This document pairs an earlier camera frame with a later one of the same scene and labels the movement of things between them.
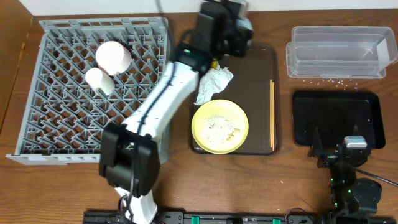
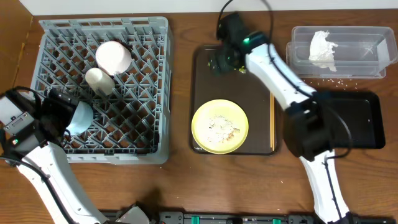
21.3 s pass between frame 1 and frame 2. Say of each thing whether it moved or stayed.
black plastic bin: stayed
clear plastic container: stayed
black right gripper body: moved
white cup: stayed
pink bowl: stayed
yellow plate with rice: stayed
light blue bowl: moved
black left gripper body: moved
